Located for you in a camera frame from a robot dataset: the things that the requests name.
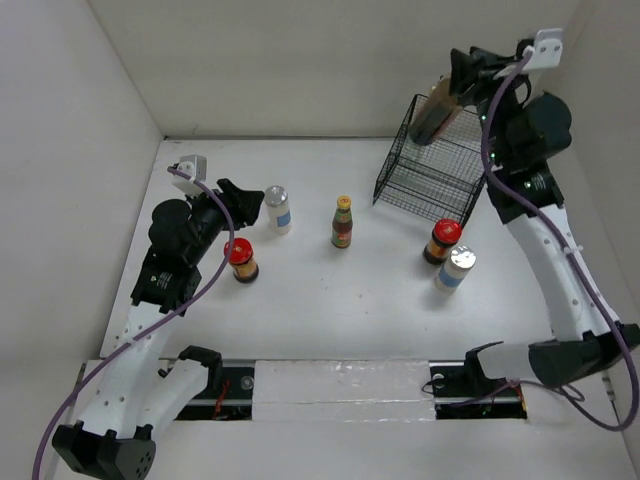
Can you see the dark soy sauce bottle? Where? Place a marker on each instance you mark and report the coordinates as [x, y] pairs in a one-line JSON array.
[[438, 111]]

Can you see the yellow cap sauce bottle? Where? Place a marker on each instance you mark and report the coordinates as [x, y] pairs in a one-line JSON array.
[[342, 223]]

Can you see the left red lid jar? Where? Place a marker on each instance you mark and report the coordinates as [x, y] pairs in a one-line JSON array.
[[242, 261]]

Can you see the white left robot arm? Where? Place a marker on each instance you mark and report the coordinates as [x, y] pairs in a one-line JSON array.
[[115, 436]]

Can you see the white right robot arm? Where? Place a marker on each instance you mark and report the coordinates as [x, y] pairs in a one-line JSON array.
[[517, 140]]

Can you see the black wire rack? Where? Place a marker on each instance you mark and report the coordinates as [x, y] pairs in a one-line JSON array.
[[441, 180]]

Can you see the right white salt jar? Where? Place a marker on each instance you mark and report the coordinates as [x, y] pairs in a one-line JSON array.
[[457, 266]]

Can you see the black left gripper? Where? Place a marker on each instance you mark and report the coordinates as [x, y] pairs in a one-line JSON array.
[[246, 203]]

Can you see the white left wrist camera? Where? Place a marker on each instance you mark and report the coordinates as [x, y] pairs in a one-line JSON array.
[[189, 166]]

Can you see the white salt jar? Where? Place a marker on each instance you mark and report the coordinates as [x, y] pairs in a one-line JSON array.
[[278, 209], [457, 266]]

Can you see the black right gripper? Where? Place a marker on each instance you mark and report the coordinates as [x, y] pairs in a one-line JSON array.
[[463, 73]]

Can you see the right red lid jar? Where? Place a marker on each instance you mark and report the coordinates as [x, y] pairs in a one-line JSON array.
[[444, 236]]

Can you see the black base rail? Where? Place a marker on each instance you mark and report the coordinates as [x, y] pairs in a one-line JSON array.
[[231, 399]]

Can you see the left white salt jar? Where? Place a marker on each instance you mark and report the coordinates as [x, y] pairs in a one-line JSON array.
[[278, 209]]

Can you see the red lid jar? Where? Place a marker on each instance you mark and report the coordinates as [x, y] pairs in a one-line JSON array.
[[444, 236], [242, 261]]

